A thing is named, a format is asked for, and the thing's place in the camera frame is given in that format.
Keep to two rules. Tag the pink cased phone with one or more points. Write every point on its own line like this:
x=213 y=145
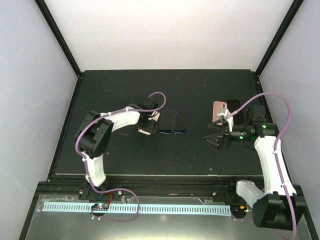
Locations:
x=217 y=105

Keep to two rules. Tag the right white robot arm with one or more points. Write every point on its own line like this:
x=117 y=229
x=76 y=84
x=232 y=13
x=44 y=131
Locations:
x=277 y=206

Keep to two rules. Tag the light blue slotted cable duct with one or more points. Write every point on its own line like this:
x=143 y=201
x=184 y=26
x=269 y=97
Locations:
x=156 y=209

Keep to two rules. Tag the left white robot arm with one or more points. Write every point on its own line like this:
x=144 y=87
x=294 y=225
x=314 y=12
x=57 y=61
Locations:
x=93 y=136

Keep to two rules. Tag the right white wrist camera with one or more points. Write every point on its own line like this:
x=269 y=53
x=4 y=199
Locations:
x=226 y=119

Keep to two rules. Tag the small electronics board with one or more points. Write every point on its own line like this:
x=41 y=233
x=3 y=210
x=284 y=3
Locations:
x=100 y=207

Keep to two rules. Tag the black frame post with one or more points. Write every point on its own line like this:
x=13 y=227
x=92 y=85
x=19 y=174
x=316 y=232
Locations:
x=46 y=13
x=283 y=27

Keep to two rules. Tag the left black frame post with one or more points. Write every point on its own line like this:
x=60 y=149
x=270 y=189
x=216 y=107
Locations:
x=46 y=13

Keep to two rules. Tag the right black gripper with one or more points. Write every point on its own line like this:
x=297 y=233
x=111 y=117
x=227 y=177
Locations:
x=220 y=139

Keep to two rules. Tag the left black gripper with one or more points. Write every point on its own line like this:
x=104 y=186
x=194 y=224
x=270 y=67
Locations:
x=151 y=127

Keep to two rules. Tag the right black frame post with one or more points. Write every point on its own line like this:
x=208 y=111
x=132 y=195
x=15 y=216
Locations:
x=283 y=27

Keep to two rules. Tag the beige cased phone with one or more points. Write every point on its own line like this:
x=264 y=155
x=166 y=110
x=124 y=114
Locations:
x=156 y=114

